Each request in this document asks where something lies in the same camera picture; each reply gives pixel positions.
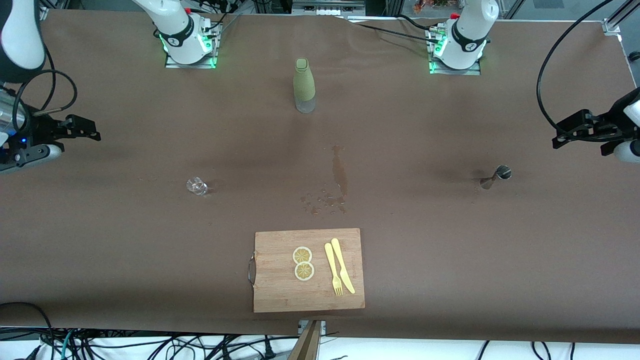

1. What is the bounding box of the green sleeved glass bottle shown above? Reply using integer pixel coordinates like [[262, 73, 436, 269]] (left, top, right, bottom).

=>
[[293, 58, 317, 114]]

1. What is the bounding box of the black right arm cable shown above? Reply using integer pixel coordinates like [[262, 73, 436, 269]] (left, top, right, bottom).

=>
[[11, 42, 79, 132]]

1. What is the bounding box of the yellow plastic knife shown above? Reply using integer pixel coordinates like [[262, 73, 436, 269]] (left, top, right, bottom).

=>
[[330, 238, 356, 295]]

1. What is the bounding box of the teal floor cable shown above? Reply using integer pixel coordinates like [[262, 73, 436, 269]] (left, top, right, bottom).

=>
[[60, 330, 77, 360]]

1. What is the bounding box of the yellow plastic fork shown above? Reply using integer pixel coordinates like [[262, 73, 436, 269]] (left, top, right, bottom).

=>
[[324, 242, 344, 297]]

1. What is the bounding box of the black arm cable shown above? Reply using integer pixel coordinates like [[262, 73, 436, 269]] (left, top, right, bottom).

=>
[[11, 42, 79, 132], [536, 0, 617, 135]]

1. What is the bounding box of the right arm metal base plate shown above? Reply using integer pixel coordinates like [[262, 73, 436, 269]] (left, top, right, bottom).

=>
[[164, 19, 221, 70]]

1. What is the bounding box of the steel jigger measuring cup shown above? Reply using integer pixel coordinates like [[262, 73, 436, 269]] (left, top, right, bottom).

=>
[[480, 164, 513, 190]]

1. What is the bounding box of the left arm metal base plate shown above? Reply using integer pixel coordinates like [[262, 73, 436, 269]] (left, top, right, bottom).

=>
[[428, 25, 482, 76]]

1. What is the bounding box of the brown table cover sheet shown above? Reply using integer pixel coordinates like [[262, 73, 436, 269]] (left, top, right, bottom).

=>
[[0, 9, 640, 346]]

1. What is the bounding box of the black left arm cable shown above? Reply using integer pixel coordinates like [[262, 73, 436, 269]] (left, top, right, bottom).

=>
[[536, 0, 617, 135]]

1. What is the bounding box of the black looped floor cable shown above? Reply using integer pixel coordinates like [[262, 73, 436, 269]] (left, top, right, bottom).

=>
[[0, 301, 57, 360]]

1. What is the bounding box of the clear glass shaker cup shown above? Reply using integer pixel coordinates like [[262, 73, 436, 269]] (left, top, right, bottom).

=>
[[186, 176, 209, 197]]

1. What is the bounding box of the black cable on table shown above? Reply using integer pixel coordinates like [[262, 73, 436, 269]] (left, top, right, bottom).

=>
[[346, 14, 437, 45]]

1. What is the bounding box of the wooden post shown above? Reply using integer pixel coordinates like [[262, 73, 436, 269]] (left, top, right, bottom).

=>
[[287, 320, 324, 360]]

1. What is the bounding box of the wooden cutting board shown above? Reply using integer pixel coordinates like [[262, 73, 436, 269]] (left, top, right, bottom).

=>
[[253, 228, 366, 314]]

